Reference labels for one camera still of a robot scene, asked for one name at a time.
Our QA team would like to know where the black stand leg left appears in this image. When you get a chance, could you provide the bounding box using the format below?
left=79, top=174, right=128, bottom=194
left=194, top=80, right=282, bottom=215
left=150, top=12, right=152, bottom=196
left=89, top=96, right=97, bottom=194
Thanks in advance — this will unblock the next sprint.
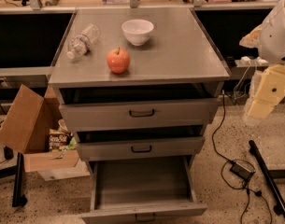
left=12, top=153, right=27, bottom=207

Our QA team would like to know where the grey middle drawer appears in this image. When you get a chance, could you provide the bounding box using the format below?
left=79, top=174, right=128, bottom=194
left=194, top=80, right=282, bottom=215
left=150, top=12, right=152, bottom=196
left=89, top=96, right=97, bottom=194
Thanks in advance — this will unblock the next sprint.
left=77, top=136, right=205, bottom=161

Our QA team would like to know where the red apple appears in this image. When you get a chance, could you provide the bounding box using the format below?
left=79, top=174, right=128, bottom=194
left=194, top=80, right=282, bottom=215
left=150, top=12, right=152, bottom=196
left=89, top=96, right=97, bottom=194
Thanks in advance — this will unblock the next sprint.
left=107, top=48, right=130, bottom=74

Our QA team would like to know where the snack bag in box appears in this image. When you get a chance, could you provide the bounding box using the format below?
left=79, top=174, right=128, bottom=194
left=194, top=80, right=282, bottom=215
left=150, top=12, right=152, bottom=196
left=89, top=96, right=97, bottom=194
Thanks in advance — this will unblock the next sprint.
left=49, top=129, right=70, bottom=151

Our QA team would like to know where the white power strip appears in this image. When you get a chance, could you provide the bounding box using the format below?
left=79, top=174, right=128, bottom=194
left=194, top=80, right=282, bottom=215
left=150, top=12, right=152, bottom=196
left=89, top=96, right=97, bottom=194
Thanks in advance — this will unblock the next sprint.
left=240, top=56, right=268, bottom=65

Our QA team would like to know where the grey top drawer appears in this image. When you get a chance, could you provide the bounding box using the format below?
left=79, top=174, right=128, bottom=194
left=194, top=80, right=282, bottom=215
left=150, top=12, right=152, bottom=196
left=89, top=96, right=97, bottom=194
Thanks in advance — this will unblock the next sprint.
left=60, top=98, right=219, bottom=132

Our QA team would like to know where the white ceramic bowl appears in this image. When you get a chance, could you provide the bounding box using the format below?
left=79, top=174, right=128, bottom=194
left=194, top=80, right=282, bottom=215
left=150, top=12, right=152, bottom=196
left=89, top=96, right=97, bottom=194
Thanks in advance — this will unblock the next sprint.
left=121, top=20, right=154, bottom=46

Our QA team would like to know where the grey drawer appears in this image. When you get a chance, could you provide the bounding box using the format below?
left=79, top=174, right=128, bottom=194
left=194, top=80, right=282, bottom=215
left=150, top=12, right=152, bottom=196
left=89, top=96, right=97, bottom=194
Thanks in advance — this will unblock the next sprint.
left=81, top=156, right=207, bottom=224
left=77, top=136, right=205, bottom=161
left=60, top=98, right=219, bottom=132

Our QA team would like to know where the grey metal drawer cabinet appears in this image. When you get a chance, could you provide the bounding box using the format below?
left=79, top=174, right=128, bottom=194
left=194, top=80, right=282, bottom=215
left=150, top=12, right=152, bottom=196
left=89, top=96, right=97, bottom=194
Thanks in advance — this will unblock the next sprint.
left=48, top=7, right=232, bottom=224

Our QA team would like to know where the brown cardboard box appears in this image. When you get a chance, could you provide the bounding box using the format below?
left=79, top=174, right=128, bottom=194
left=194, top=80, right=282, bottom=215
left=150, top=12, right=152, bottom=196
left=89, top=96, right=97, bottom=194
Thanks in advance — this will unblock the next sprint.
left=0, top=85, right=79, bottom=172

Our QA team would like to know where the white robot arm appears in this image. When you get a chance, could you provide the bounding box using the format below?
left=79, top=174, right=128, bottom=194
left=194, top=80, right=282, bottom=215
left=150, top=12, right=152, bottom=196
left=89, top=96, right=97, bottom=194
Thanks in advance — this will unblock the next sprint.
left=239, top=0, right=285, bottom=126

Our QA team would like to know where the black floor stand bar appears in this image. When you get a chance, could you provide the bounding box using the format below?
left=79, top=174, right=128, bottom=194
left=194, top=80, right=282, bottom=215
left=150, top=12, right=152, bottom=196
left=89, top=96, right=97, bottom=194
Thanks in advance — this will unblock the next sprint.
left=249, top=140, right=285, bottom=218

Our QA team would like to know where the black power cable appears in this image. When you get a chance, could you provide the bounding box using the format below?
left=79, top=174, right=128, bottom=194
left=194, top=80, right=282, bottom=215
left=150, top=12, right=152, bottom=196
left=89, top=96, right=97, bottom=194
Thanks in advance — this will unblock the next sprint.
left=211, top=90, right=274, bottom=224

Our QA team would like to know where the clear plastic water bottle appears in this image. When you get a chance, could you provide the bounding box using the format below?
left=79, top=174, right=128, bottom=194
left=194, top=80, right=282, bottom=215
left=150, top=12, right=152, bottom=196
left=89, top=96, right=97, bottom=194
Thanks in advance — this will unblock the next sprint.
left=66, top=23, right=101, bottom=60

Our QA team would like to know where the grey bottom drawer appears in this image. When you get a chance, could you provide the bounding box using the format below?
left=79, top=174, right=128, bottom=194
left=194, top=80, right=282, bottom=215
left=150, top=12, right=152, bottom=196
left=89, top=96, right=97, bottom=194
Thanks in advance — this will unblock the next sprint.
left=81, top=156, right=207, bottom=224

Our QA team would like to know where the black power adapter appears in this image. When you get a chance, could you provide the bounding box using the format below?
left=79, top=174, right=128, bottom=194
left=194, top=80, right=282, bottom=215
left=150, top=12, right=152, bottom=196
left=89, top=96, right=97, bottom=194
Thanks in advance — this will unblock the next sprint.
left=230, top=162, right=254, bottom=182

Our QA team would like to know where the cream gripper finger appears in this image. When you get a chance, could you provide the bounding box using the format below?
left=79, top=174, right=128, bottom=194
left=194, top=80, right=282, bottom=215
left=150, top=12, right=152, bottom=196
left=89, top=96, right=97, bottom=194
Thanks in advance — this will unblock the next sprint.
left=247, top=64, right=285, bottom=120
left=239, top=25, right=262, bottom=49

